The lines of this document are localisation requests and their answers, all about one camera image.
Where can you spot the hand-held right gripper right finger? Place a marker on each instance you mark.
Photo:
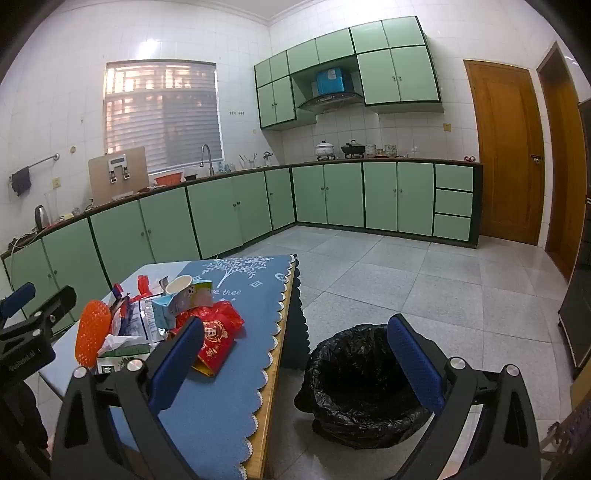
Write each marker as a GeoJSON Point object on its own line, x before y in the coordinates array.
{"type": "Point", "coordinates": [411, 360]}

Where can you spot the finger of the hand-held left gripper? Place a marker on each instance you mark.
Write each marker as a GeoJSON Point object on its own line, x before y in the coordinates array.
{"type": "Point", "coordinates": [53, 307]}
{"type": "Point", "coordinates": [16, 297]}

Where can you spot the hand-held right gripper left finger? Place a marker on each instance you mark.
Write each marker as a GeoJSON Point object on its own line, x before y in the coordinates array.
{"type": "Point", "coordinates": [176, 360]}

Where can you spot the orange plastic mesh brush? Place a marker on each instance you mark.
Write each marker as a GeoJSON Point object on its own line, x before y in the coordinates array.
{"type": "Point", "coordinates": [92, 332]}

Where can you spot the red printed packet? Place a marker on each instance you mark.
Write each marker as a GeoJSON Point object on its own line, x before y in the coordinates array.
{"type": "Point", "coordinates": [217, 332]}

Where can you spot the silver blue snack wrapper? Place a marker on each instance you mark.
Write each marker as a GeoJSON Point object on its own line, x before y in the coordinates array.
{"type": "Point", "coordinates": [136, 318]}

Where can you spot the trash bin with black bag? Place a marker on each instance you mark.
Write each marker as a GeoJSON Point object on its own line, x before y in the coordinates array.
{"type": "Point", "coordinates": [360, 397]}

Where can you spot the person's left forearm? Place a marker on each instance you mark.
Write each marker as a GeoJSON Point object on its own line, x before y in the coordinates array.
{"type": "Point", "coordinates": [21, 420]}

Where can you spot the green and white box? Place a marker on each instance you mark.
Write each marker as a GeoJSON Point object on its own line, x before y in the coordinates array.
{"type": "Point", "coordinates": [122, 360]}

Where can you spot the wooden table with blue cloth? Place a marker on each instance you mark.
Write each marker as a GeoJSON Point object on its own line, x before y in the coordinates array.
{"type": "Point", "coordinates": [231, 369]}

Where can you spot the light blue drink carton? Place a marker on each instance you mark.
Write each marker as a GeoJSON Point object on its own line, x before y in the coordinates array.
{"type": "Point", "coordinates": [184, 302]}

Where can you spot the crumpled white tissue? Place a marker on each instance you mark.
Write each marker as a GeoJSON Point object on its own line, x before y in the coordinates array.
{"type": "Point", "coordinates": [117, 342]}

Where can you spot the white paper cup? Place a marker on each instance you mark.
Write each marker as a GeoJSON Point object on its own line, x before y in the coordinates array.
{"type": "Point", "coordinates": [179, 285]}

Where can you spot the small red wrapper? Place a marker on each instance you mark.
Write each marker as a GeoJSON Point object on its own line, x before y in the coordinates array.
{"type": "Point", "coordinates": [144, 285]}

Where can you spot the electric kettle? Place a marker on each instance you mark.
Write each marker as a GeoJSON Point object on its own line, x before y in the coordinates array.
{"type": "Point", "coordinates": [40, 218]}

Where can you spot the dark hanging towel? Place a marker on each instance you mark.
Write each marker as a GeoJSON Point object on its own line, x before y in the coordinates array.
{"type": "Point", "coordinates": [21, 181]}

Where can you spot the cardboard sheet with label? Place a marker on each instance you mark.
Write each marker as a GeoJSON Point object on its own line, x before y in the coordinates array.
{"type": "Point", "coordinates": [117, 184]}

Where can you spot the wooden stool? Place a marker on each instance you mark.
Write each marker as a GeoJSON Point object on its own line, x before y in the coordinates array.
{"type": "Point", "coordinates": [565, 429]}

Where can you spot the red plastic basin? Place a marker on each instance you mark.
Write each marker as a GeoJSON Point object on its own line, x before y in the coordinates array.
{"type": "Point", "coordinates": [168, 178]}

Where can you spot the green lower kitchen cabinets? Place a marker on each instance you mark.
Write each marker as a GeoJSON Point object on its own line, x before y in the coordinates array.
{"type": "Point", "coordinates": [341, 194]}

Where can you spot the green kitchen cabinets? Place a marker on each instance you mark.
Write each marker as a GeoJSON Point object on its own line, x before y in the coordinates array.
{"type": "Point", "coordinates": [341, 194]}
{"type": "Point", "coordinates": [397, 74]}

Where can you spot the black appliance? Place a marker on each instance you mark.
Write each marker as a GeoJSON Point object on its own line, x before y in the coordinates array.
{"type": "Point", "coordinates": [579, 295]}

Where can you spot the metal faucet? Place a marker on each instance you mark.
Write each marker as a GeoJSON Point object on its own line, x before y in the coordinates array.
{"type": "Point", "coordinates": [206, 154]}

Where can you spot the utensil holder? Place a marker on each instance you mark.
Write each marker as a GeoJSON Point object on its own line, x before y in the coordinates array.
{"type": "Point", "coordinates": [249, 161]}

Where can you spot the black wok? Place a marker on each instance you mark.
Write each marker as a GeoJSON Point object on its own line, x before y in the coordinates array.
{"type": "Point", "coordinates": [352, 149]}

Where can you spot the window with blinds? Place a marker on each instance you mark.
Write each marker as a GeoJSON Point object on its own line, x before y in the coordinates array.
{"type": "Point", "coordinates": [161, 115]}

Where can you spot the white cooking pot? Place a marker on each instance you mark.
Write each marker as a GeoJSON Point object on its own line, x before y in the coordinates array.
{"type": "Point", "coordinates": [324, 150]}

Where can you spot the wooden door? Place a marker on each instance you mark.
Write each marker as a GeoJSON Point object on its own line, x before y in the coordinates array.
{"type": "Point", "coordinates": [561, 175]}
{"type": "Point", "coordinates": [505, 152]}

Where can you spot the range hood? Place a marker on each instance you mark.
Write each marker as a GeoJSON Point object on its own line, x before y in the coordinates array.
{"type": "Point", "coordinates": [330, 100]}

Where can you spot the green upper kitchen cabinets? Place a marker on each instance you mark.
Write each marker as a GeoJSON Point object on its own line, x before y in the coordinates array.
{"type": "Point", "coordinates": [397, 74]}

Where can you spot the blue box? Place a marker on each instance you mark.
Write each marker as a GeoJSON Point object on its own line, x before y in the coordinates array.
{"type": "Point", "coordinates": [330, 81]}

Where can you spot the metal towel rail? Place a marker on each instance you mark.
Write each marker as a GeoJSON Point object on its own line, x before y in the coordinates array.
{"type": "Point", "coordinates": [41, 160]}

